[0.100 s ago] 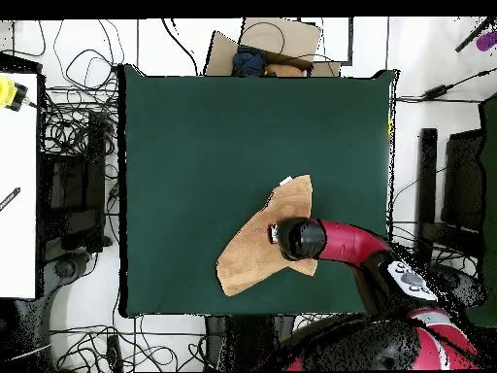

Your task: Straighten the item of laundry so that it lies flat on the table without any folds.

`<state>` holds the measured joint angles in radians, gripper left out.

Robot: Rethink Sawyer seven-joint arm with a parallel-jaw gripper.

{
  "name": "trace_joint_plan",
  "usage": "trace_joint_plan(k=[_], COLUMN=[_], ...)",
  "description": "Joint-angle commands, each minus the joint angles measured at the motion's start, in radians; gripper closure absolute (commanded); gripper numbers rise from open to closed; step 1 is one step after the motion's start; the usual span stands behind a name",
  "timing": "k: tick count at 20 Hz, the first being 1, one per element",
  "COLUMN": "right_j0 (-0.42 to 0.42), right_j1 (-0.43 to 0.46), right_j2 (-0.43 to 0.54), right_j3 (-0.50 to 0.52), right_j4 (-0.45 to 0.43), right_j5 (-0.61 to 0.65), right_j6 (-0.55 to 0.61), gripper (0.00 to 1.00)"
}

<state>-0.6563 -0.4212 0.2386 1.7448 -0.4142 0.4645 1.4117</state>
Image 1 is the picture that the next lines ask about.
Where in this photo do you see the purple object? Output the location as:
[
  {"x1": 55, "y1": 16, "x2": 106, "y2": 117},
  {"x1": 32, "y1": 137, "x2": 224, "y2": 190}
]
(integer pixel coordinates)
[{"x1": 475, "y1": 32, "x2": 497, "y2": 52}]

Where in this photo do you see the black power strip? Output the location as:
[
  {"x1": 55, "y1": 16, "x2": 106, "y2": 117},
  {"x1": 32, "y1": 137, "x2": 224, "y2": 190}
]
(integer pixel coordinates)
[{"x1": 106, "y1": 334, "x2": 123, "y2": 372}]

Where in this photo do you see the black monitor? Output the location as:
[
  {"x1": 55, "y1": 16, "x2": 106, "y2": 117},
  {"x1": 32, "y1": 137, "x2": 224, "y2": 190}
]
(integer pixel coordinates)
[{"x1": 442, "y1": 129, "x2": 486, "y2": 234}]

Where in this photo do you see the black marker pen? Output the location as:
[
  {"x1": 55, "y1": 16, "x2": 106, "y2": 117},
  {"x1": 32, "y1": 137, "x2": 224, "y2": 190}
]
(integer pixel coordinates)
[{"x1": 0, "y1": 186, "x2": 21, "y2": 213}]

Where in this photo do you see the black power adapter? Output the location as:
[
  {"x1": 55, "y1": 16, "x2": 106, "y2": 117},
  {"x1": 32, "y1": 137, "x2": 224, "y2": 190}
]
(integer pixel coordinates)
[{"x1": 421, "y1": 84, "x2": 451, "y2": 100}]

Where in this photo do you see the dark green table cloth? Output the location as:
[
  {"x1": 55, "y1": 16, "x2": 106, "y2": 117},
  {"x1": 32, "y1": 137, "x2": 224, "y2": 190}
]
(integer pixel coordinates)
[{"x1": 117, "y1": 63, "x2": 401, "y2": 318}]

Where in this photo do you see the black upright bar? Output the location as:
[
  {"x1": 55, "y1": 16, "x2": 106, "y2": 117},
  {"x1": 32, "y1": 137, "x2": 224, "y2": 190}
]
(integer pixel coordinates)
[{"x1": 414, "y1": 127, "x2": 439, "y2": 265}]

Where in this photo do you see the yellow and black tool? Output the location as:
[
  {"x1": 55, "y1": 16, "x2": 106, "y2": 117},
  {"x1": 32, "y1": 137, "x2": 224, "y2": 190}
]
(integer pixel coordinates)
[{"x1": 0, "y1": 76, "x2": 29, "y2": 113}]

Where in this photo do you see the tan terry towel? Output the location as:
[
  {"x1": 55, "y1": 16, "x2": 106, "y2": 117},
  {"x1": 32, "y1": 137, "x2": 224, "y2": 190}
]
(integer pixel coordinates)
[{"x1": 215, "y1": 174, "x2": 318, "y2": 297}]

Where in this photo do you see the dark grey stand base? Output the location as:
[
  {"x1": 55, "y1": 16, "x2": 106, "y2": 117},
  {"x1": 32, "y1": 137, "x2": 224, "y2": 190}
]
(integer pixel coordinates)
[
  {"x1": 438, "y1": 263, "x2": 486, "y2": 308},
  {"x1": 42, "y1": 252, "x2": 91, "y2": 296}
]

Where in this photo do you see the orange garment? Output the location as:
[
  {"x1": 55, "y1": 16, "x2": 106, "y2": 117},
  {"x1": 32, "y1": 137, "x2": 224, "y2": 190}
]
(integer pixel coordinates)
[{"x1": 264, "y1": 62, "x2": 308, "y2": 78}]

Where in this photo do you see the dark blue garment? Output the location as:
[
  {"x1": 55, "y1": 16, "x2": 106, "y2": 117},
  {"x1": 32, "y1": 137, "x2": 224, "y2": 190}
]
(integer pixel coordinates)
[{"x1": 231, "y1": 48, "x2": 267, "y2": 78}]

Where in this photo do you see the brown cardboard box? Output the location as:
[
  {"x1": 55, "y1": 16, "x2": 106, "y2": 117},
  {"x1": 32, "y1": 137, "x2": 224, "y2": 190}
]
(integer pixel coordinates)
[{"x1": 203, "y1": 17, "x2": 343, "y2": 78}]

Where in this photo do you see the white board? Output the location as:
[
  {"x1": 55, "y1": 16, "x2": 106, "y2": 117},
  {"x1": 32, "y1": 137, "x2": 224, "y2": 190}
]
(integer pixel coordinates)
[{"x1": 0, "y1": 72, "x2": 39, "y2": 299}]

